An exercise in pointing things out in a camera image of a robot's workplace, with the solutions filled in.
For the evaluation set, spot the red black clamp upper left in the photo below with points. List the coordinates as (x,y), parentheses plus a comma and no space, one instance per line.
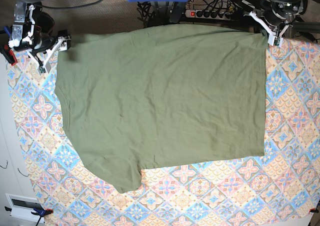
(5,50)

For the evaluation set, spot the white power strip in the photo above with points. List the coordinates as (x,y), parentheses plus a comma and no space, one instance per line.
(208,14)

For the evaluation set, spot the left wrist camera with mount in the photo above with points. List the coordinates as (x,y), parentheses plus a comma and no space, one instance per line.
(275,33)

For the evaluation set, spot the patterned colourful tablecloth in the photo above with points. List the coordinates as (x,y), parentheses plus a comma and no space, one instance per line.
(281,186)

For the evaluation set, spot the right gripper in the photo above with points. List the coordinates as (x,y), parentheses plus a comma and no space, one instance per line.
(42,43)

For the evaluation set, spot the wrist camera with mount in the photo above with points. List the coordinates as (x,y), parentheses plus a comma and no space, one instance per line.
(275,33)
(42,58)

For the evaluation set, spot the white wall outlet box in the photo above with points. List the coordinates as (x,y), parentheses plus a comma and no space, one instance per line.
(22,207)

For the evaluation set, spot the olive green t-shirt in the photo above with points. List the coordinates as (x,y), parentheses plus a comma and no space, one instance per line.
(162,96)

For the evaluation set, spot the red black clamp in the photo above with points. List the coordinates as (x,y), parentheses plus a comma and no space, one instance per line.
(41,212)
(5,50)

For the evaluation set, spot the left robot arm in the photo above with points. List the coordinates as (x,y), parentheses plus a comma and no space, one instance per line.
(294,7)

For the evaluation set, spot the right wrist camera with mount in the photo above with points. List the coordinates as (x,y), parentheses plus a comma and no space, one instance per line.
(42,58)

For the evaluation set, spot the red black clamp lower left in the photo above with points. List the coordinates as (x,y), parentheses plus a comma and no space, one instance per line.
(41,212)

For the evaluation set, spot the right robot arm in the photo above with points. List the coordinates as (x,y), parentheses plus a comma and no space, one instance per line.
(32,28)

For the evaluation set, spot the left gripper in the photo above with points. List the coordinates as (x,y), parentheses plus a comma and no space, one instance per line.
(275,17)

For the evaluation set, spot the red clamp lower right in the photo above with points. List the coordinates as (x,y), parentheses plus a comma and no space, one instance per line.
(314,210)

